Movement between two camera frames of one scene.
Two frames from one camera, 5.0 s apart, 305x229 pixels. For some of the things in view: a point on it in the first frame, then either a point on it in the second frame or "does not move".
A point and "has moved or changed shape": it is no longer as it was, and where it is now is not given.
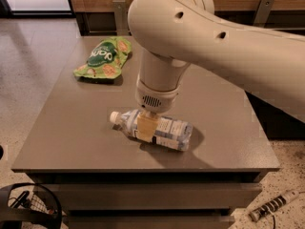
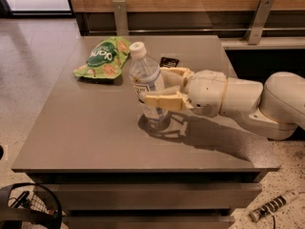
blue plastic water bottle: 170,133 has moved or changed shape
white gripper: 155,98 → 207,91
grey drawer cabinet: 111,179 does not move
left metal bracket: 121,17 does not move
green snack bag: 106,58 does not move
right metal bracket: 263,11 does not move
